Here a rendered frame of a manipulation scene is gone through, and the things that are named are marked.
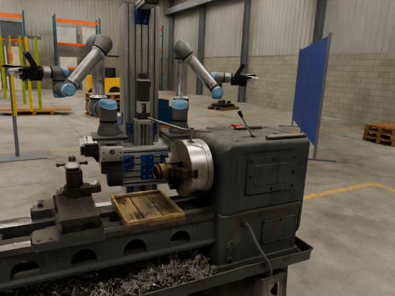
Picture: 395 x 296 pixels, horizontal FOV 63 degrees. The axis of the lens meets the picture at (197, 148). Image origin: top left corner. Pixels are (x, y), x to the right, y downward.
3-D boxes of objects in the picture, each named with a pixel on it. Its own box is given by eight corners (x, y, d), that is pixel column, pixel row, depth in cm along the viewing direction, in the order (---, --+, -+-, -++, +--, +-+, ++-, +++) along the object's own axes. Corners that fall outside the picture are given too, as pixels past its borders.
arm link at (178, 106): (170, 119, 228) (170, 100, 225) (171, 117, 241) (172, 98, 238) (187, 120, 228) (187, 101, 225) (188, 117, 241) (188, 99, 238)
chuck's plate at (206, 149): (186, 178, 202) (191, 130, 190) (209, 205, 176) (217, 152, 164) (181, 178, 200) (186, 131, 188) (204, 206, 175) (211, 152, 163)
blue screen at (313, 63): (278, 125, 1030) (286, 48, 975) (304, 127, 1017) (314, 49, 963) (293, 158, 635) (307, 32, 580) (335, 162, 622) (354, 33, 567)
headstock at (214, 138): (260, 177, 237) (264, 124, 228) (307, 201, 196) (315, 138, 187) (186, 187, 212) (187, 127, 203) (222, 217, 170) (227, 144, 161)
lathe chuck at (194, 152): (181, 178, 200) (186, 130, 188) (204, 206, 175) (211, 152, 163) (167, 180, 196) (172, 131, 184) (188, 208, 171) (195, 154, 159)
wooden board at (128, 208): (160, 195, 196) (161, 188, 195) (184, 219, 165) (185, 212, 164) (110, 201, 183) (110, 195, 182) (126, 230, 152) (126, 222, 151)
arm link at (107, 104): (104, 121, 209) (103, 100, 206) (94, 118, 219) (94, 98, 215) (120, 120, 217) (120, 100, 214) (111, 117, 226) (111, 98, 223)
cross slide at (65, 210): (86, 191, 181) (86, 183, 180) (100, 224, 144) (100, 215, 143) (54, 195, 174) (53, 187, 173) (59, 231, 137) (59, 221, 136)
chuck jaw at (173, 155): (182, 164, 182) (178, 144, 186) (185, 161, 178) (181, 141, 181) (163, 165, 177) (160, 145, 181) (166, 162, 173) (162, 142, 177)
